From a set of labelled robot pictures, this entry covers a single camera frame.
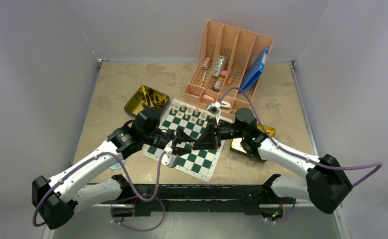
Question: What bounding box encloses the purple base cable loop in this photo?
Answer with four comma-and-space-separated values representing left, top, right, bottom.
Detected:
109, 194, 166, 232

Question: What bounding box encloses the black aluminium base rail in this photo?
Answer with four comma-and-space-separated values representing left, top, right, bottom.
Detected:
99, 174, 314, 221

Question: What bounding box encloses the pink desk organizer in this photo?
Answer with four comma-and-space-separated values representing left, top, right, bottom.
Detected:
184, 20, 274, 114

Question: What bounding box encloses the white stapler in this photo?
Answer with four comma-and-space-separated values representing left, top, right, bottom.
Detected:
219, 101, 232, 110

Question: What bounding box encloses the gold tin with white pieces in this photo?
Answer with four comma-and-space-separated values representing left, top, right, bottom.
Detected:
229, 123, 277, 162

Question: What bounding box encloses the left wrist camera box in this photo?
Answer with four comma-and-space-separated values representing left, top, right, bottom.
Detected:
162, 146, 179, 168

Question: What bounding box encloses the pink capped bottle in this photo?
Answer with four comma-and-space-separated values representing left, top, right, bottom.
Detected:
212, 70, 227, 92

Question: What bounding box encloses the grey box in organizer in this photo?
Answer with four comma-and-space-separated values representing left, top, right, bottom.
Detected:
212, 55, 226, 77

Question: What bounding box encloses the blue folder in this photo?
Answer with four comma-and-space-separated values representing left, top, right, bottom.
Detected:
240, 47, 270, 91

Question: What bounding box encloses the white blue round disc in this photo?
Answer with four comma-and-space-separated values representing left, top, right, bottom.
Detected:
110, 161, 125, 170

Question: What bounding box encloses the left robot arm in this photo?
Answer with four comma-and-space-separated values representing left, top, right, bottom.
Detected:
32, 108, 195, 229

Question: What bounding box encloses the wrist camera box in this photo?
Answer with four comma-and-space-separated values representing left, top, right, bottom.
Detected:
206, 101, 221, 125
162, 146, 179, 168

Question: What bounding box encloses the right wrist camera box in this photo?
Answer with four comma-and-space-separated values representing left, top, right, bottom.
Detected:
206, 101, 221, 125

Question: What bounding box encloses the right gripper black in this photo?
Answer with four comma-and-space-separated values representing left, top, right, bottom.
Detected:
193, 118, 246, 150

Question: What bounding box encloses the gold tin with dark pieces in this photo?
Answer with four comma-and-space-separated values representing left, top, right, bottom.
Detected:
124, 85, 171, 118

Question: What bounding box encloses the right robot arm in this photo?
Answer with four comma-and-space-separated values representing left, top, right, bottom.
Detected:
193, 108, 353, 214

